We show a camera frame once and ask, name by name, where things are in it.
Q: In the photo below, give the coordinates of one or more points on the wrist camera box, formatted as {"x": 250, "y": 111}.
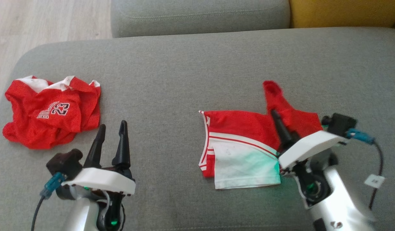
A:
{"x": 64, "y": 162}
{"x": 340, "y": 123}

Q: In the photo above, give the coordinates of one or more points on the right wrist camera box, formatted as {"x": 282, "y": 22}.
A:
{"x": 340, "y": 123}

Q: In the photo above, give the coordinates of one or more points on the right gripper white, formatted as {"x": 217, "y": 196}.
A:
{"x": 310, "y": 146}

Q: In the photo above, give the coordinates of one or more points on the grey fabric bed surface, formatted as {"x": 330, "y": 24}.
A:
{"x": 168, "y": 80}

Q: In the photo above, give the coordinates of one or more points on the grey sofa seat cushion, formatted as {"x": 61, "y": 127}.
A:
{"x": 200, "y": 16}

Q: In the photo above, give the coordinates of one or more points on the red basketball jersey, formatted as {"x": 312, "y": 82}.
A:
{"x": 30, "y": 131}

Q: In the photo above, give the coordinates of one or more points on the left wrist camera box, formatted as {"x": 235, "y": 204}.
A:
{"x": 64, "y": 162}

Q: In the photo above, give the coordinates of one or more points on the yellow sofa back cushion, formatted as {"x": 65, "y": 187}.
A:
{"x": 338, "y": 12}

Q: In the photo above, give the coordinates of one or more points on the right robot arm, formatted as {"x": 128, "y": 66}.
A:
{"x": 338, "y": 205}

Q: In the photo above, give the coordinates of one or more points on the red and white shorts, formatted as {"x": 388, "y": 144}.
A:
{"x": 242, "y": 128}

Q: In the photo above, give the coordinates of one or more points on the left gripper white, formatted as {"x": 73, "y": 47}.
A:
{"x": 101, "y": 179}

